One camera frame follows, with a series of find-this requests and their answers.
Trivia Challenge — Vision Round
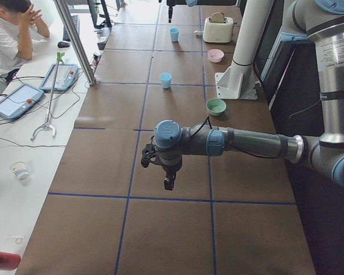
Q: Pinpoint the black keyboard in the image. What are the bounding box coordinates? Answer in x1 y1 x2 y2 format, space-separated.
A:
62 14 81 41

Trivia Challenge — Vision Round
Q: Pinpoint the green handled reacher tool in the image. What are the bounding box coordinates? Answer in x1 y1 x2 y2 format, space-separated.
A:
30 52 65 142

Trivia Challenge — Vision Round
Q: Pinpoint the teach pendant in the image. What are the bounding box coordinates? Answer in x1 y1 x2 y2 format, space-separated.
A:
39 64 79 93
0 84 44 120

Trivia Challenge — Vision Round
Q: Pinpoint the white toaster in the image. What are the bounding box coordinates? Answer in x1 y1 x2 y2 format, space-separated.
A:
202 17 234 43

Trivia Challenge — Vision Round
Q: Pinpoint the seated person white shirt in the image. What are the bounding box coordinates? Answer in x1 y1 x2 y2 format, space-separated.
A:
0 0 50 81

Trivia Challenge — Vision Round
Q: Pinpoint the paper cup on side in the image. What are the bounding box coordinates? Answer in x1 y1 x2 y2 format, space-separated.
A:
10 162 29 180

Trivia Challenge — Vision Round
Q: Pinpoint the red cylinder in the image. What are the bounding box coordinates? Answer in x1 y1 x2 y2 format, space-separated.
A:
0 252 21 271

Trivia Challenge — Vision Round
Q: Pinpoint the light blue cup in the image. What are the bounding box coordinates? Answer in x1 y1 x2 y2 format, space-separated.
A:
170 28 179 42
160 72 172 89

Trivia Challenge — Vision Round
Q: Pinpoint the teach pendant far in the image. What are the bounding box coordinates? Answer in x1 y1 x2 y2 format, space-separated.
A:
39 64 79 93

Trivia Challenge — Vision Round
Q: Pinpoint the teach pendant near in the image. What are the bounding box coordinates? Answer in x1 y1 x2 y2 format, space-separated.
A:
0 84 44 120

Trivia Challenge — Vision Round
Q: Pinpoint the aluminium frame post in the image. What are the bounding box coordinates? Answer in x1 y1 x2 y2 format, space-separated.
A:
54 0 96 87

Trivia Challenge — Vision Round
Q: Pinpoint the bread slice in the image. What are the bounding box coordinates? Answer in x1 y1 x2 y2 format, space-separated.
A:
211 12 225 23

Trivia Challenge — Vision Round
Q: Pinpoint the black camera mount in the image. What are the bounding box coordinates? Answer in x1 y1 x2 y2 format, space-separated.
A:
140 136 162 168

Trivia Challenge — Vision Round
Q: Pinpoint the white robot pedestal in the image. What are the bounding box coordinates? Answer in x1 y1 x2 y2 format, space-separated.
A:
215 0 274 100

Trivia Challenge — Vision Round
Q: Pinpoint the pink bowl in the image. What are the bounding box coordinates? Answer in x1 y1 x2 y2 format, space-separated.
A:
208 49 224 63

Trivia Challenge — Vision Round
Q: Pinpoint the black camera cable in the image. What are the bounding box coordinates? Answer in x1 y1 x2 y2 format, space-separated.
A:
189 115 213 138

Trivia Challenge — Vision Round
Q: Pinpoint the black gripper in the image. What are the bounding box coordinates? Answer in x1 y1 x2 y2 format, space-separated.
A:
161 156 182 191

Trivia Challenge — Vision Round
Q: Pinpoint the black computer mouse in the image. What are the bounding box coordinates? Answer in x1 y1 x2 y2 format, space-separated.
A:
57 41 70 49

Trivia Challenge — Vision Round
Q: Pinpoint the mint green bowl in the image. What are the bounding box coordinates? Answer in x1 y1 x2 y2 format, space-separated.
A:
206 98 226 116

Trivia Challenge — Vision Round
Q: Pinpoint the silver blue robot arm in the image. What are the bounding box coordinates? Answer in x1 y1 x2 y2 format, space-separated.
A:
166 0 198 23
141 1 344 190

